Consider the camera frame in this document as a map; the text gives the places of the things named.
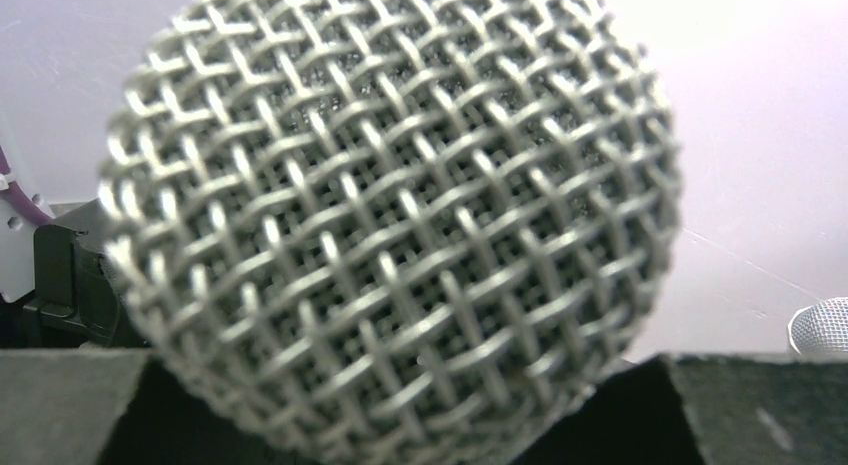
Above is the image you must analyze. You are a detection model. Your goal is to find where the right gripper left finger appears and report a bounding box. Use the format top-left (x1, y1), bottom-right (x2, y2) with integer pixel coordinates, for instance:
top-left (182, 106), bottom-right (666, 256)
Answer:
top-left (1, 349), bottom-right (199, 464)

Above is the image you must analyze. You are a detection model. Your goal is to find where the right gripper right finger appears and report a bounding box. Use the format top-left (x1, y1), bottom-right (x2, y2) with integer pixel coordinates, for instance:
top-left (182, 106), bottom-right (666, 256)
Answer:
top-left (516, 354), bottom-right (847, 465)

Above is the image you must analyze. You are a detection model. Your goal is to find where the white microphone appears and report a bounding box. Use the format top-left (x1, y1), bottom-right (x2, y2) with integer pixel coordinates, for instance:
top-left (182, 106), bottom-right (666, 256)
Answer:
top-left (787, 297), bottom-right (847, 355)

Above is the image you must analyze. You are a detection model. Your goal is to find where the silver grey microphone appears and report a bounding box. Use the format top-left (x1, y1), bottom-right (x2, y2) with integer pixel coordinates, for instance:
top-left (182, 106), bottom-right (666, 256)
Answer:
top-left (99, 0), bottom-right (681, 464)

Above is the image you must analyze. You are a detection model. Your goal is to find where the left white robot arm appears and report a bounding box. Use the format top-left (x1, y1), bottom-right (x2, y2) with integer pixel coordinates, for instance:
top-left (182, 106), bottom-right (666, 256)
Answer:
top-left (1, 122), bottom-right (147, 348)

